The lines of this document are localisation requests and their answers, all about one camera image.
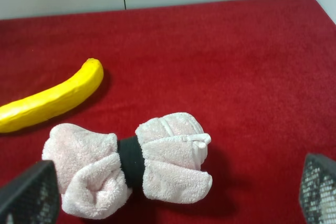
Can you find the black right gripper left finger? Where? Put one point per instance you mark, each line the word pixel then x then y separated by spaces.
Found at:
pixel 32 197

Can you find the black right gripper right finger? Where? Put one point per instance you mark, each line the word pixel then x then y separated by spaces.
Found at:
pixel 317 189

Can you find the pink rolled towel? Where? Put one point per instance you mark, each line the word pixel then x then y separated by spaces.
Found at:
pixel 89 175

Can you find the black elastic band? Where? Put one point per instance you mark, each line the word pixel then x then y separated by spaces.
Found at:
pixel 132 161

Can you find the yellow toy banana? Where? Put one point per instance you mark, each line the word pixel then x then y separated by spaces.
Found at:
pixel 53 102

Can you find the red table cloth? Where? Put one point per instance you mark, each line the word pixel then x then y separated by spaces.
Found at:
pixel 259 76

